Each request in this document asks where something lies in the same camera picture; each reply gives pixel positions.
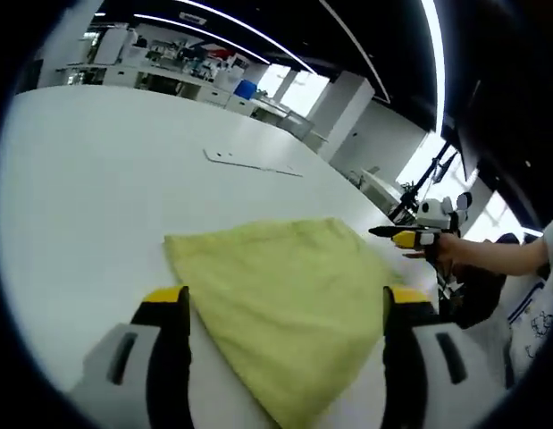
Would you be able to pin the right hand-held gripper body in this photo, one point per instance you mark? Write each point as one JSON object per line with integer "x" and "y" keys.
{"x": 437, "y": 214}

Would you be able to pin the long ceiling light strip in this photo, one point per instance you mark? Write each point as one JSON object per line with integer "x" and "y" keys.
{"x": 204, "y": 38}
{"x": 437, "y": 62}
{"x": 249, "y": 38}

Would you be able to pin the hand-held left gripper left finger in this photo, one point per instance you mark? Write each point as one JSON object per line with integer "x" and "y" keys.
{"x": 124, "y": 384}

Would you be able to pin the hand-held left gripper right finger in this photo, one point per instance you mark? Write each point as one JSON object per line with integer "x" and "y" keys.
{"x": 423, "y": 384}

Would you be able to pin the long white workbench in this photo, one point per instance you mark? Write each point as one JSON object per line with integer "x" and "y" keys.
{"x": 178, "y": 82}

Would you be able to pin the blue storage bin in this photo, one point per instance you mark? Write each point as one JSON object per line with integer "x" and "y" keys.
{"x": 245, "y": 89}

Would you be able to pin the person's right hand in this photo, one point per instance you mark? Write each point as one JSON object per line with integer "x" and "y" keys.
{"x": 448, "y": 252}

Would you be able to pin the yellow blue colour-block garment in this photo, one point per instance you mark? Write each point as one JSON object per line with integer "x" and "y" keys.
{"x": 280, "y": 290}

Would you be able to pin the black stand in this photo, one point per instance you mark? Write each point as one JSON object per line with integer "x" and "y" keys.
{"x": 414, "y": 196}

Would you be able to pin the person's white printed shirt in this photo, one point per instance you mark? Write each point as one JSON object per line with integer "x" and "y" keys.
{"x": 539, "y": 313}

